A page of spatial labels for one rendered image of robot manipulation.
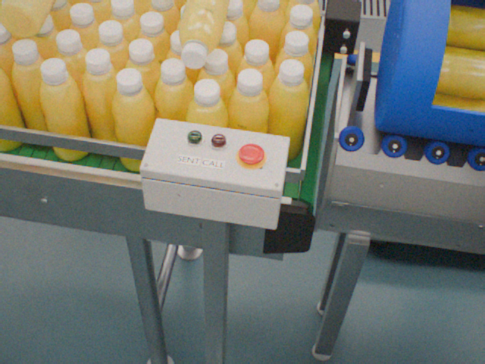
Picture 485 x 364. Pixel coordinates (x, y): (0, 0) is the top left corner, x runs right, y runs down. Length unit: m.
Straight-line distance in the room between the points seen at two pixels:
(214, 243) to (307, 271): 1.04
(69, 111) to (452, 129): 0.62
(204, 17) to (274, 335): 1.18
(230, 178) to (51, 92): 0.35
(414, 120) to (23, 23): 0.64
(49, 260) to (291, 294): 0.77
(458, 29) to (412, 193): 0.30
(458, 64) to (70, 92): 0.62
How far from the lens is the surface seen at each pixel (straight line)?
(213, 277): 1.21
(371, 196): 1.24
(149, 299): 1.54
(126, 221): 1.26
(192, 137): 0.95
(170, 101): 1.08
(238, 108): 1.07
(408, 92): 1.04
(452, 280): 2.22
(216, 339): 1.44
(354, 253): 1.48
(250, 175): 0.92
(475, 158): 1.20
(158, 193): 0.97
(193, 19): 1.06
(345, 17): 1.35
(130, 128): 1.10
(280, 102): 1.09
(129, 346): 2.01
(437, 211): 1.27
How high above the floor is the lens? 1.82
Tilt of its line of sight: 52 degrees down
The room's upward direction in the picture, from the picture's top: 3 degrees clockwise
